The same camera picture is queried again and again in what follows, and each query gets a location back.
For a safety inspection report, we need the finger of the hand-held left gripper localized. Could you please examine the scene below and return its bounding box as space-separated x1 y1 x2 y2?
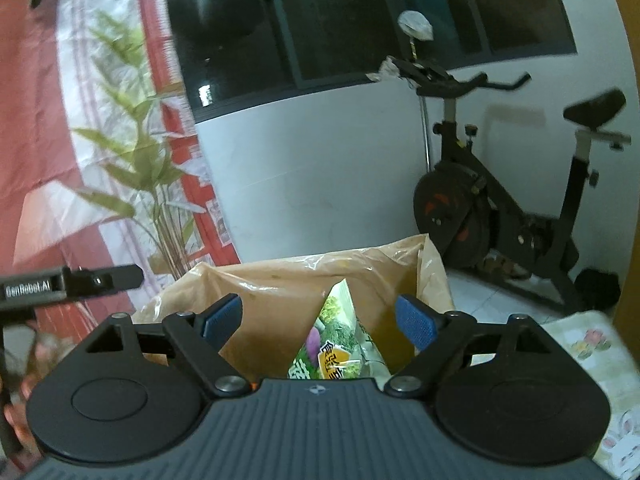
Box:
62 264 144 302

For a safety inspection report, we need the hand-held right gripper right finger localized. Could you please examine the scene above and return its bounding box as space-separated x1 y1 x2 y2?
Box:
384 295 553 398

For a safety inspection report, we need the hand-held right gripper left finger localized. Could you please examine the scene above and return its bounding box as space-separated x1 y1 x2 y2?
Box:
82 294 249 398

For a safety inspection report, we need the cardboard box with plastic liner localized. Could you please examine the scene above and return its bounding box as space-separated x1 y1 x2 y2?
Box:
134 234 456 381

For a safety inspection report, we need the green white snack packet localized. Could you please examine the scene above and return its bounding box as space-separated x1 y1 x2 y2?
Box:
287 279 393 381

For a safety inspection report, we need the black exercise bike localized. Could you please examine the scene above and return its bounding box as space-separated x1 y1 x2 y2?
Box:
367 57 632 316

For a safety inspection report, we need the checkered tablecloth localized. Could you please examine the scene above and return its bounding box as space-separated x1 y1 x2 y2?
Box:
540 310 636 476

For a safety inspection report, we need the metal pole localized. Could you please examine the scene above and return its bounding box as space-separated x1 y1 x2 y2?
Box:
410 35 434 171

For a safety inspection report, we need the crumpled white tissue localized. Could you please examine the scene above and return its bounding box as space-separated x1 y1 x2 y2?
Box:
366 59 401 83

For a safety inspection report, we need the dark window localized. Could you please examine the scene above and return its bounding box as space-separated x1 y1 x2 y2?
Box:
165 0 578 123

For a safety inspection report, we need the printed wall backdrop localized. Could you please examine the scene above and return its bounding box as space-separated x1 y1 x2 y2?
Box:
0 0 243 411

